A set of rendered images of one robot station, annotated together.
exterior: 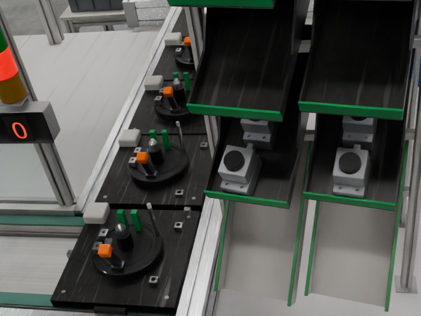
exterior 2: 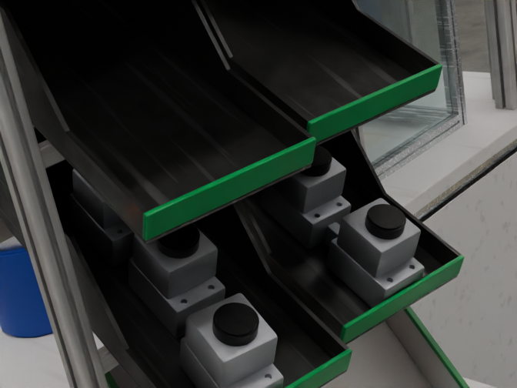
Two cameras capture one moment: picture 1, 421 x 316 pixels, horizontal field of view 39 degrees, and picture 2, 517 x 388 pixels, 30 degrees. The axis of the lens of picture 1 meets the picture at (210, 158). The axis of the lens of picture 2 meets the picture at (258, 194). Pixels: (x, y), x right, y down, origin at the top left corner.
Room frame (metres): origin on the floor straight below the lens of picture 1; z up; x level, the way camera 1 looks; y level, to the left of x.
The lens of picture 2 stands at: (0.35, 0.43, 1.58)
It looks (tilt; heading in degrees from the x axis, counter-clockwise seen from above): 22 degrees down; 300
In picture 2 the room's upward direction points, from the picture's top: 11 degrees counter-clockwise
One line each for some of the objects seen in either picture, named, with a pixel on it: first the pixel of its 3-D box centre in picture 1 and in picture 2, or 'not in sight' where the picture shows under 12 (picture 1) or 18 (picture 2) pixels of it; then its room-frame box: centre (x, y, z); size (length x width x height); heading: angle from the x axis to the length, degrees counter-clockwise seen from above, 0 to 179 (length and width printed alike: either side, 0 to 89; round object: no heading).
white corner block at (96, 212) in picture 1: (98, 215); not in sight; (0.92, 0.26, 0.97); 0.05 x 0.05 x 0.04; 74
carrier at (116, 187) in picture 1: (155, 152); not in sight; (1.04, 0.12, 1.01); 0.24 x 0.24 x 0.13; 74
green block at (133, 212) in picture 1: (136, 220); not in sight; (0.83, 0.16, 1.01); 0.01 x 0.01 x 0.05; 74
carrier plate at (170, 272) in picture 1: (129, 256); not in sight; (0.80, 0.19, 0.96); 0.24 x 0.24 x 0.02; 74
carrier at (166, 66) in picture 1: (196, 43); not in sight; (1.51, -0.02, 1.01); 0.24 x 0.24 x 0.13; 74
